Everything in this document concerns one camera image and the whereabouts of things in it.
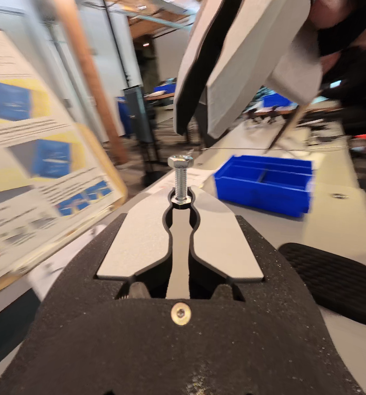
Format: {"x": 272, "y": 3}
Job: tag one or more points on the blue parts bin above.
{"x": 257, "y": 197}

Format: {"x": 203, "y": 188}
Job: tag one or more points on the small metal table fitting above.
{"x": 340, "y": 195}

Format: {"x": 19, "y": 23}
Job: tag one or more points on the blue storage bin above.
{"x": 275, "y": 101}

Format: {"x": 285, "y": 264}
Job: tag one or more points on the black textured rubber pad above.
{"x": 334, "y": 284}

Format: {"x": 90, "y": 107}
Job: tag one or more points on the silver hex bolt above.
{"x": 180, "y": 182}

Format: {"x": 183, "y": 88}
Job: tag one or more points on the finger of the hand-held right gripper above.
{"x": 198, "y": 34}
{"x": 263, "y": 37}

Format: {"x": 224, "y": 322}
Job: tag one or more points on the silver hex nut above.
{"x": 181, "y": 202}

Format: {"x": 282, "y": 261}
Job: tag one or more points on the person's right hand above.
{"x": 328, "y": 14}

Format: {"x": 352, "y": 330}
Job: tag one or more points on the black bin divider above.
{"x": 262, "y": 176}

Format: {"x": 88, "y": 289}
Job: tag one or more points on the wooden board with printed sheet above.
{"x": 31, "y": 139}

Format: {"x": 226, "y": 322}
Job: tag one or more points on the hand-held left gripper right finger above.
{"x": 226, "y": 243}

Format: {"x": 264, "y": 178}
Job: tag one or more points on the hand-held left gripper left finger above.
{"x": 133, "y": 243}

